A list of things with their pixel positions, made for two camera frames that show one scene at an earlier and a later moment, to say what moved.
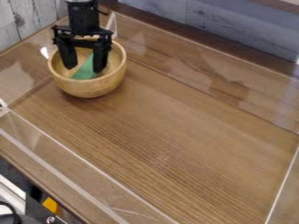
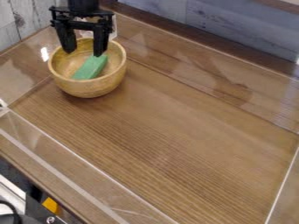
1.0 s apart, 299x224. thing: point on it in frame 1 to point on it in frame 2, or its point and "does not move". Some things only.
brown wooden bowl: x=102 y=82 does not move
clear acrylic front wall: x=66 y=178 does not move
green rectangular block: x=86 y=72 does not move
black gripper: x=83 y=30 to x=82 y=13
